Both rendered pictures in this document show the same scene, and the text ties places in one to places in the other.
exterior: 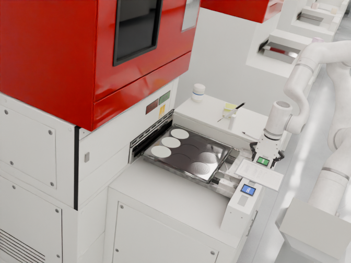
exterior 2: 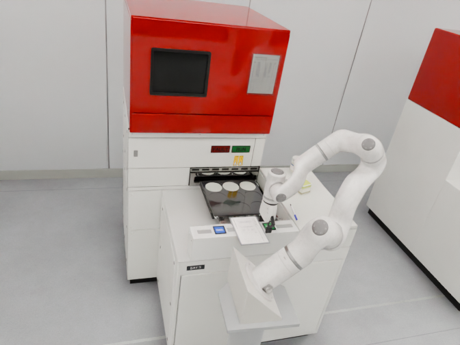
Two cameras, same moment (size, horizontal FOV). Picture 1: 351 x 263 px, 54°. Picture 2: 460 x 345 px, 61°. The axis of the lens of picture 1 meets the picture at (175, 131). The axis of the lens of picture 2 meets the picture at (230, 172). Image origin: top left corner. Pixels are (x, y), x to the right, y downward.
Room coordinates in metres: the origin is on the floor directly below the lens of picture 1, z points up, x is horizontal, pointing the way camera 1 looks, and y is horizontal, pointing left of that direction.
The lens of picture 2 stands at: (0.20, -1.47, 2.15)
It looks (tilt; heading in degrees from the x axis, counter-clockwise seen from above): 30 degrees down; 48
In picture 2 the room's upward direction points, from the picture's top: 9 degrees clockwise
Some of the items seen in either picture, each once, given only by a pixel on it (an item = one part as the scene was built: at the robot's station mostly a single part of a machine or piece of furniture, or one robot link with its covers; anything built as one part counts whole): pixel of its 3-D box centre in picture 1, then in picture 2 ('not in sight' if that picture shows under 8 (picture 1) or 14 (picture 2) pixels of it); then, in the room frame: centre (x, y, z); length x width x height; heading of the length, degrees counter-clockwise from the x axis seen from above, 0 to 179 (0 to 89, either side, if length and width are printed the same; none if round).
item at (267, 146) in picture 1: (269, 143); (269, 207); (1.40, -0.44, 1.08); 0.10 x 0.07 x 0.11; 69
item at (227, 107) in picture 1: (229, 111); (302, 186); (1.82, -0.29, 1.00); 0.07 x 0.07 x 0.07; 87
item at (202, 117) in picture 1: (230, 127); (302, 204); (1.82, -0.32, 0.89); 0.62 x 0.35 x 0.14; 69
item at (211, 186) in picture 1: (187, 175); not in sight; (1.37, -0.10, 0.84); 0.50 x 0.02 x 0.03; 69
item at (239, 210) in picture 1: (252, 186); (243, 239); (1.31, -0.40, 0.89); 0.55 x 0.09 x 0.14; 159
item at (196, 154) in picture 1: (189, 150); (235, 196); (1.50, -0.09, 0.90); 0.34 x 0.34 x 0.01; 69
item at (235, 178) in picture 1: (233, 176); not in sight; (1.35, -0.31, 0.89); 0.08 x 0.03 x 0.03; 69
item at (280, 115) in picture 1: (279, 117); (274, 183); (1.40, -0.44, 1.22); 0.09 x 0.08 x 0.13; 62
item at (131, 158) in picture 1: (152, 136); (224, 178); (1.56, 0.11, 0.89); 0.44 x 0.02 x 0.10; 159
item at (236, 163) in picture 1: (236, 173); not in sight; (1.42, -0.34, 0.87); 0.36 x 0.08 x 0.03; 159
